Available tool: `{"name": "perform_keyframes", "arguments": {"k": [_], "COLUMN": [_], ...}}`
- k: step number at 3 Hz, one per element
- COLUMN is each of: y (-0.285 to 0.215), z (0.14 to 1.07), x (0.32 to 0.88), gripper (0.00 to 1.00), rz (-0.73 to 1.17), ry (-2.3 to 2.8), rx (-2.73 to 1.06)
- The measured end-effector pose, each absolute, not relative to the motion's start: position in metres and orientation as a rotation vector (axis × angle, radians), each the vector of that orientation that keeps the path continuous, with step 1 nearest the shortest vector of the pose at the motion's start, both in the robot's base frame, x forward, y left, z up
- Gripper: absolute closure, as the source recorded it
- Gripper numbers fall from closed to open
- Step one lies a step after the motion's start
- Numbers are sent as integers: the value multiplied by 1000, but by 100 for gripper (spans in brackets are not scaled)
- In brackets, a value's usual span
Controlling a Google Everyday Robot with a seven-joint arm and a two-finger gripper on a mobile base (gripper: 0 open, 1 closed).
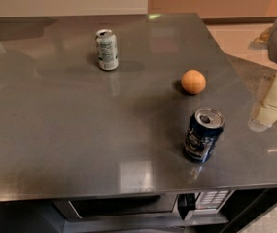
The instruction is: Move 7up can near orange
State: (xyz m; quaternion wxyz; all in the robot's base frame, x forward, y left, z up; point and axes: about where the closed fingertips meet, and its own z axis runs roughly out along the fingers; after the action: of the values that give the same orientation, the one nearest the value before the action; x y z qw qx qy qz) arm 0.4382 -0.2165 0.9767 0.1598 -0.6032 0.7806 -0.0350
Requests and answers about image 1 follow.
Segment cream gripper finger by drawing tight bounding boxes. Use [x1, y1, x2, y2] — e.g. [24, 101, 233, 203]
[248, 72, 277, 132]

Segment white green 7up can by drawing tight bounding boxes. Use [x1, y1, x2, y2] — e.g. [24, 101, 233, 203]
[95, 29, 119, 71]

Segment dark blue soda can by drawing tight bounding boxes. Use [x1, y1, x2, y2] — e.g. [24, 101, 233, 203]
[184, 108, 225, 163]

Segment orange fruit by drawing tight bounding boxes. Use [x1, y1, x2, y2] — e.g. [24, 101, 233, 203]
[181, 70, 206, 95]

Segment stainless steel microwave oven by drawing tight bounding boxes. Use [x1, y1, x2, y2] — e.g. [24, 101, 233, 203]
[54, 190, 233, 220]

